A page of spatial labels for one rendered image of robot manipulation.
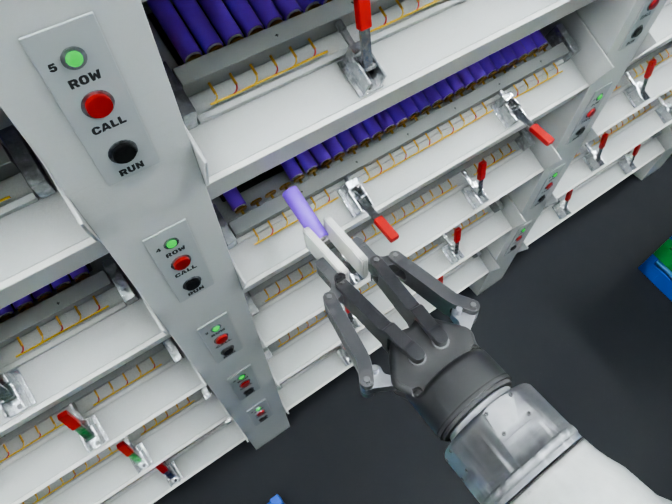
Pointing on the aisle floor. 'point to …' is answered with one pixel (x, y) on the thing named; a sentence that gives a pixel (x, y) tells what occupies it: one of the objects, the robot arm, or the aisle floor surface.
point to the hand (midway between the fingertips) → (335, 252)
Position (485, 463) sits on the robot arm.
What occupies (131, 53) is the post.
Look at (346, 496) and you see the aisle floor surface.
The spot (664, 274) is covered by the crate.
